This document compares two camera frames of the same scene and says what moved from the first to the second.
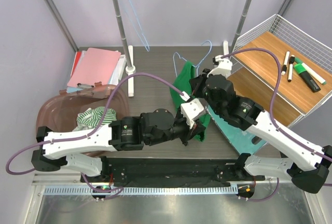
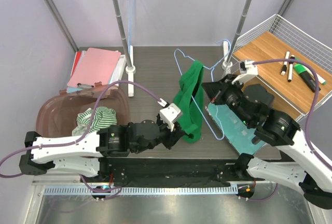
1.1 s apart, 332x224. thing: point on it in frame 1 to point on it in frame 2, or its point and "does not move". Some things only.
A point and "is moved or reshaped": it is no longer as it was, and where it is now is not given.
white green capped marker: x=314 y=74 does not move
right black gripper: x=197 y=82 to x=214 y=90
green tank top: x=181 y=80 is moved or reshaped
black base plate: x=169 y=171 does not move
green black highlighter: x=307 y=77 does not move
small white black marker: x=290 y=72 does not move
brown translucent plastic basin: x=57 y=113 does not move
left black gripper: x=197 y=128 to x=174 y=136
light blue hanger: x=174 y=60 to x=211 y=69
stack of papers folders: x=95 y=65 does not move
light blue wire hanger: x=132 y=16 to x=129 y=8
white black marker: x=286 y=62 does not move
